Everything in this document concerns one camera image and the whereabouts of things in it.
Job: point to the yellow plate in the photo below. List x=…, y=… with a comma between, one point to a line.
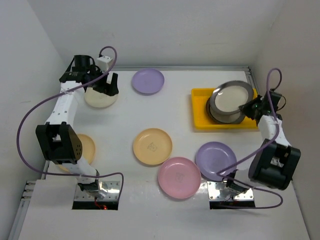
x=88, y=147
x=152, y=146

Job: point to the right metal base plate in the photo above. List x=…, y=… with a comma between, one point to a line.
x=219, y=192

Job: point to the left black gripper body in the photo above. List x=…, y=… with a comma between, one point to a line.
x=95, y=72

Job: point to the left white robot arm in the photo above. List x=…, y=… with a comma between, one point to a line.
x=58, y=141

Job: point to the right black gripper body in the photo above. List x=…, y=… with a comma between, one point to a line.
x=250, y=113

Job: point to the purple plate front right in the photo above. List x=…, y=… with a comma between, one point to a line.
x=212, y=157

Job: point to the purple plate at back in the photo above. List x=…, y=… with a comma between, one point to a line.
x=148, y=81

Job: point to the yellow plastic bin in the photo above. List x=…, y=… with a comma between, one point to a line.
x=203, y=122

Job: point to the yellow plate left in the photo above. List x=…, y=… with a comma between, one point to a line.
x=88, y=147

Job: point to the yellow plate centre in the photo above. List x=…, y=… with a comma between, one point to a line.
x=152, y=146

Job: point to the metal base plate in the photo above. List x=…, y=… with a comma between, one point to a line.
x=219, y=192
x=111, y=190

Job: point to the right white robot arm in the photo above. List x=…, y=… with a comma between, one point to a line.
x=275, y=165

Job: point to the dark-rimmed plate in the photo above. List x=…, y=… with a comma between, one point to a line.
x=232, y=119
x=227, y=98

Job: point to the pink plate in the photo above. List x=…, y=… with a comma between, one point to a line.
x=179, y=178

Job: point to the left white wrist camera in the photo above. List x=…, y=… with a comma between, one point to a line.
x=104, y=62

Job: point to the cream plate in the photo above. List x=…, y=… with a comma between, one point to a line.
x=97, y=99

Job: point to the purple plate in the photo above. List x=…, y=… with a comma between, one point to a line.
x=148, y=81
x=212, y=157

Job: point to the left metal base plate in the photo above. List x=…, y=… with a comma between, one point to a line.
x=111, y=190

